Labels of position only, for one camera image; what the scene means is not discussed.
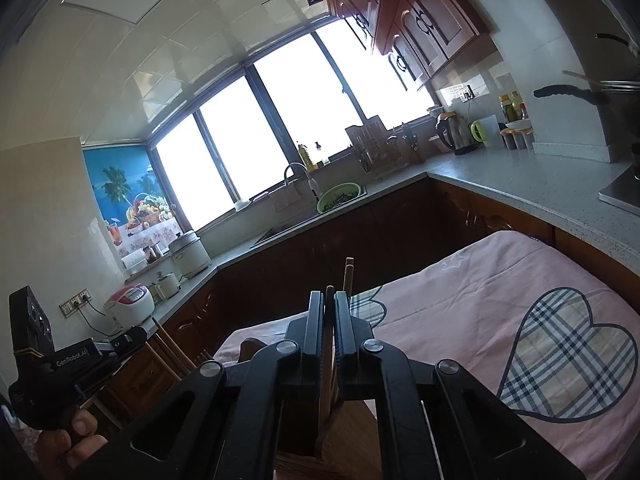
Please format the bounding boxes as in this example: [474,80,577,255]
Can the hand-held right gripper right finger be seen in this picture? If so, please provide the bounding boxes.
[334,291,586,480]

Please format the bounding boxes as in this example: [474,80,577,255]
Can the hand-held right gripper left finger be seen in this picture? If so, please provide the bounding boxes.
[70,291,326,480]

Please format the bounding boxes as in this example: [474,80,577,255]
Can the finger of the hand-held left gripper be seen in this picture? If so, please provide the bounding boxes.
[97,326,148,359]

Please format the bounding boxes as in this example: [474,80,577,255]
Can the light wooden chopstick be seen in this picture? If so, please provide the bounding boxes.
[152,317,193,371]
[145,341,183,381]

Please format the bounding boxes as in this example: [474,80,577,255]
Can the wooden utensil holder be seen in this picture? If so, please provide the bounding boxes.
[239,339,386,480]

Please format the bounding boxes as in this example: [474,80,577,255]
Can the dish rack with utensils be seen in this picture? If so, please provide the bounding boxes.
[345,115,426,176]

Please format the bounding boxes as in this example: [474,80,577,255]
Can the person's left hand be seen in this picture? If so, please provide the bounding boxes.
[30,408,108,476]

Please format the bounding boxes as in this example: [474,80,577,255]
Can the white and red rice cooker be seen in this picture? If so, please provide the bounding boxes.
[103,282,156,331]

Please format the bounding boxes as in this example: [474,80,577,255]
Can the small white pot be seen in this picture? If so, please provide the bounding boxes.
[150,271,182,301]

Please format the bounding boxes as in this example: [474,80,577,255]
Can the brown lower kitchen cabinets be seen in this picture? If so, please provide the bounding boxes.
[95,175,640,411]

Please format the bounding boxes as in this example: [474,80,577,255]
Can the brown kitchen cabinets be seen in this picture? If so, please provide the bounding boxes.
[95,175,640,411]
[320,0,496,91]

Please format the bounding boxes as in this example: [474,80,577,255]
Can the large white electric cooker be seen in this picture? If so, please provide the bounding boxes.
[168,230,212,280]

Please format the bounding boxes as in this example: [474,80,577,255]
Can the kitchen sink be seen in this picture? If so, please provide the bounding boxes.
[250,187,368,248]

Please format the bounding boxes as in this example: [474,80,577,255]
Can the pink plaid-heart tablecloth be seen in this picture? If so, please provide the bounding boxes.
[212,230,640,480]

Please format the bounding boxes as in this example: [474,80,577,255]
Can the green colander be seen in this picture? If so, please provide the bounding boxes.
[316,182,362,213]

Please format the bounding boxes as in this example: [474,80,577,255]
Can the kitchen faucet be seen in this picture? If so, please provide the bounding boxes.
[283,162,323,201]

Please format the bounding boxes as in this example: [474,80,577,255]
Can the kitchen window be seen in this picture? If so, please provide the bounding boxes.
[150,20,436,231]

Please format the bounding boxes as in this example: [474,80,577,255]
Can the electric kettle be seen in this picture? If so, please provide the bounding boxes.
[436,111,483,156]

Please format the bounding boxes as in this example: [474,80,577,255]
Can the grey kitchen countertop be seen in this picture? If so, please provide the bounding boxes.
[125,145,640,281]

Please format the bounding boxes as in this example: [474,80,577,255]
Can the spice jar set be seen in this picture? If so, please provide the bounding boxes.
[500,127,536,151]

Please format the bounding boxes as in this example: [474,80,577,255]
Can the gas stove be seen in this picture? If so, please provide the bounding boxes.
[598,160,640,217]

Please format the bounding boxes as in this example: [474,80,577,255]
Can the brown upper kitchen cabinets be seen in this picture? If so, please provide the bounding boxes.
[320,0,496,91]

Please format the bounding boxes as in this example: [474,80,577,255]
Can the wooden cooking spatula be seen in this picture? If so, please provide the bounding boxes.
[561,70,603,85]

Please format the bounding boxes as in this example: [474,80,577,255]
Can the wall power socket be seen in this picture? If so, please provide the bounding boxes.
[59,287,93,317]

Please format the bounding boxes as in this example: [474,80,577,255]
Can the fruit and beach wall poster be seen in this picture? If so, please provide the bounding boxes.
[82,147,181,261]

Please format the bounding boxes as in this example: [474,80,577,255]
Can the white pitcher green handle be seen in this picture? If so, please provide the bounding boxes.
[469,114,503,148]

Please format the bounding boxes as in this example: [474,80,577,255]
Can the wok with black handle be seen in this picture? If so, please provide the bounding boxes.
[532,79,640,107]

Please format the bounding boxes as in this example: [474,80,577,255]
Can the black pot handle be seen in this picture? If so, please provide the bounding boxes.
[594,33,640,58]

